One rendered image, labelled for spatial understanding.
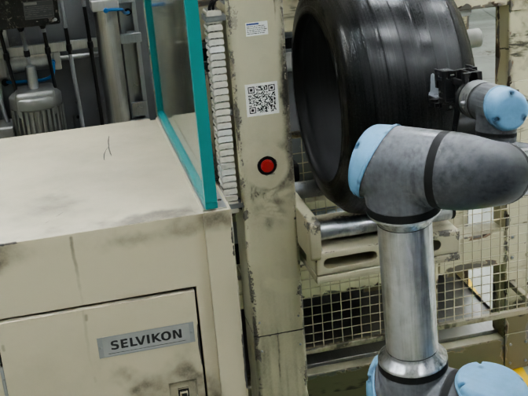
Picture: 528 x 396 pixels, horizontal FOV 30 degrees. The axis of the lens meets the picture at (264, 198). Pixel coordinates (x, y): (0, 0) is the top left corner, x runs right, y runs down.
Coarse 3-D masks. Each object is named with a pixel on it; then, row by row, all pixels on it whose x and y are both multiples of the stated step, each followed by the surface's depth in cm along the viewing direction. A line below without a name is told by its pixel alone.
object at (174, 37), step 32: (160, 0) 168; (192, 0) 136; (160, 32) 176; (192, 32) 138; (160, 64) 184; (192, 64) 139; (160, 96) 192; (192, 96) 147; (192, 128) 153; (192, 160) 158
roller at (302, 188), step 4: (308, 180) 257; (312, 180) 256; (296, 184) 255; (300, 184) 255; (304, 184) 255; (308, 184) 255; (312, 184) 255; (316, 184) 255; (296, 188) 254; (300, 188) 254; (304, 188) 255; (308, 188) 255; (312, 188) 255; (316, 188) 255; (300, 192) 254; (304, 192) 255; (308, 192) 255; (312, 192) 255; (316, 192) 256; (320, 192) 256; (300, 196) 255; (304, 196) 256; (308, 196) 256; (312, 196) 257
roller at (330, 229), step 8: (352, 216) 232; (360, 216) 231; (440, 216) 234; (448, 216) 235; (328, 224) 229; (336, 224) 229; (344, 224) 230; (352, 224) 230; (360, 224) 230; (368, 224) 230; (376, 224) 231; (328, 232) 229; (336, 232) 229; (344, 232) 230; (352, 232) 230; (360, 232) 231; (368, 232) 232
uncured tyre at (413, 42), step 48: (336, 0) 216; (384, 0) 213; (432, 0) 214; (336, 48) 213; (384, 48) 208; (432, 48) 210; (336, 96) 263; (384, 96) 207; (336, 144) 261; (336, 192) 231
